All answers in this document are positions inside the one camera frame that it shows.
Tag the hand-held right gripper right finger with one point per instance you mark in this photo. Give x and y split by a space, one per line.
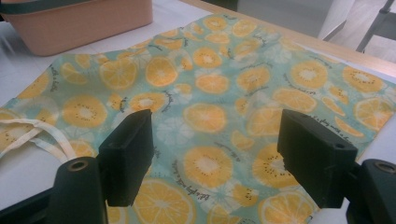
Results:
314 155

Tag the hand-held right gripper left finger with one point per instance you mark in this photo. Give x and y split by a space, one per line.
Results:
129 155

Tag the orange print cloth bag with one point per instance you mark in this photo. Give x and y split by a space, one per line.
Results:
214 93

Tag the pink plastic basket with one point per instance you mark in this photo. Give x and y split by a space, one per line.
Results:
77 25

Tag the white panel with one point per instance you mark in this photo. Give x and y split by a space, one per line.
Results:
286 15

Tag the grey metal stand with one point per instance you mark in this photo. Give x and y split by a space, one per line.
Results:
378 25

